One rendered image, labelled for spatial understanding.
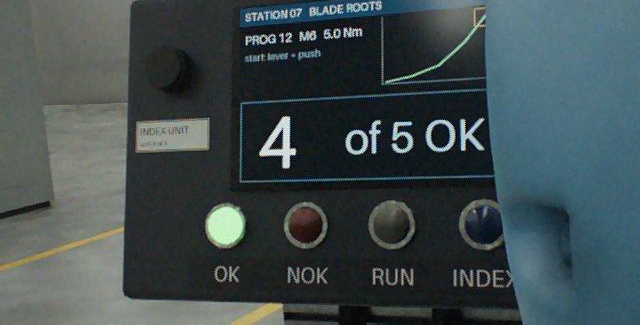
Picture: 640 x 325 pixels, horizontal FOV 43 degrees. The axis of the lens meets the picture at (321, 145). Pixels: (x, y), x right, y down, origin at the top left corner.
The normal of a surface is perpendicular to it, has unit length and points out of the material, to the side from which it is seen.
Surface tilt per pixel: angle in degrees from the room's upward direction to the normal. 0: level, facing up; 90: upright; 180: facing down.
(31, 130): 90
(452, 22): 75
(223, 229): 79
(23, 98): 90
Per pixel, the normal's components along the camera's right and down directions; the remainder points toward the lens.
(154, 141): -0.33, -0.11
